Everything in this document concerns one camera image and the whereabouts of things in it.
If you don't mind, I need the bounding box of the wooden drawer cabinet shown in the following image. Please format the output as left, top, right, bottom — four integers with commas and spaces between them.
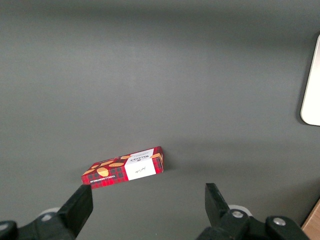
301, 198, 320, 240

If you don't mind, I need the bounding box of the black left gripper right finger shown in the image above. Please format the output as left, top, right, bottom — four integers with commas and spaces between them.
196, 182, 311, 240

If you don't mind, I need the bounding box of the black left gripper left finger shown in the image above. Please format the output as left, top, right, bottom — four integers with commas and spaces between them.
0, 184, 94, 240

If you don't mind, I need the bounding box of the beige rectangular tray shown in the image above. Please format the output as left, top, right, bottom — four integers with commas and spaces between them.
300, 33, 320, 127

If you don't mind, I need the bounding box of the red tartan shortbread box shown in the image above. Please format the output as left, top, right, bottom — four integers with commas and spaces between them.
80, 145, 165, 190

